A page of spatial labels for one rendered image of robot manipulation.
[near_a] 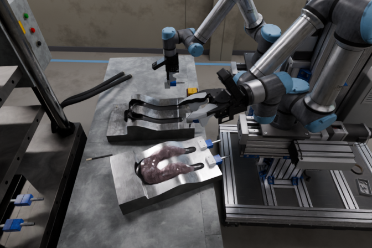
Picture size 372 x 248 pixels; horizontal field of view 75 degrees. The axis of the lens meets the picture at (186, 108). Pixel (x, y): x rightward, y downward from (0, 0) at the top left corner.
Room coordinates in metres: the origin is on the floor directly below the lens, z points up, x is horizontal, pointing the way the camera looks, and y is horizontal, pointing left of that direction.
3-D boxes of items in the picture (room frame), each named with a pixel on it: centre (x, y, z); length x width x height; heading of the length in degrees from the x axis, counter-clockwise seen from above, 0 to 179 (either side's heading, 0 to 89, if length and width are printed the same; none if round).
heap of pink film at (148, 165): (0.66, 0.10, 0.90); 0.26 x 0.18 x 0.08; 111
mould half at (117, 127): (1.01, 0.21, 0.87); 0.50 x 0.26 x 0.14; 94
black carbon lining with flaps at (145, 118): (1.00, 0.19, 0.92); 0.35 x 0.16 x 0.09; 94
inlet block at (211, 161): (0.71, -0.17, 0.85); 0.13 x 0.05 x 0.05; 111
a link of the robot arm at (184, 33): (1.27, 0.00, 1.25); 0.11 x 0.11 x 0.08; 20
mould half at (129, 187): (0.66, 0.10, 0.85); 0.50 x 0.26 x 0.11; 111
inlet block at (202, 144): (0.81, -0.13, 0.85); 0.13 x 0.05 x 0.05; 111
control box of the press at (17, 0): (1.18, 0.92, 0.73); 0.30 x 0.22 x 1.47; 4
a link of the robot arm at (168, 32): (1.25, 0.09, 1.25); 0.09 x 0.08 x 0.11; 110
